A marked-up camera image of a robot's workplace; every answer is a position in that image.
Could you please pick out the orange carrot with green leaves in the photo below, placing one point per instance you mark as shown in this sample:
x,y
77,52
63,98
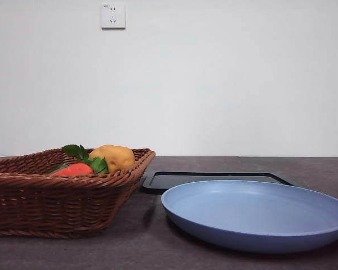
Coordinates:
x,y
74,169

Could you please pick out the blue round plate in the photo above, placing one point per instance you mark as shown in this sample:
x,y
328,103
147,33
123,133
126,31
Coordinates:
x,y
250,213

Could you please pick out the black flat tray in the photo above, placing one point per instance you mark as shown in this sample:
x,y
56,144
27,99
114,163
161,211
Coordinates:
x,y
157,184

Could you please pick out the yellow-brown potato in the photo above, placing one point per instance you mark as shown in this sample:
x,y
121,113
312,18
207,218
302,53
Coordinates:
x,y
119,159

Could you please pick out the brown wicker basket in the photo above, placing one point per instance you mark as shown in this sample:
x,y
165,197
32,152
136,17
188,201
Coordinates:
x,y
59,202

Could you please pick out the white wall socket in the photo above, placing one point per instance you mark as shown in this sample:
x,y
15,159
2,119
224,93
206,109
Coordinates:
x,y
113,16

